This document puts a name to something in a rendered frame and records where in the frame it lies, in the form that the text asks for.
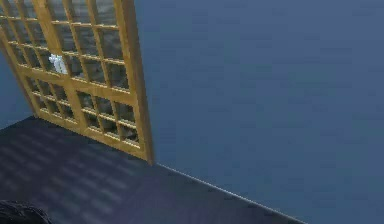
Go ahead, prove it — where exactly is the white door handle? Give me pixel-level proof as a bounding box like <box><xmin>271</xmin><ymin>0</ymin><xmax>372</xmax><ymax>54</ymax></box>
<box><xmin>48</xmin><ymin>53</ymin><xmax>69</xmax><ymax>76</ymax></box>

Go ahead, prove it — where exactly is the black round object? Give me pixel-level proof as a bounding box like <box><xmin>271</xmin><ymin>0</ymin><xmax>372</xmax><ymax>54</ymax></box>
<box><xmin>0</xmin><ymin>199</ymin><xmax>53</xmax><ymax>224</ymax></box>

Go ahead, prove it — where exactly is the wooden lattice glass door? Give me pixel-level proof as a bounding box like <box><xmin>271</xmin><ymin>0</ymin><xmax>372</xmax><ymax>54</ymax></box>
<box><xmin>0</xmin><ymin>0</ymin><xmax>155</xmax><ymax>166</ymax></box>

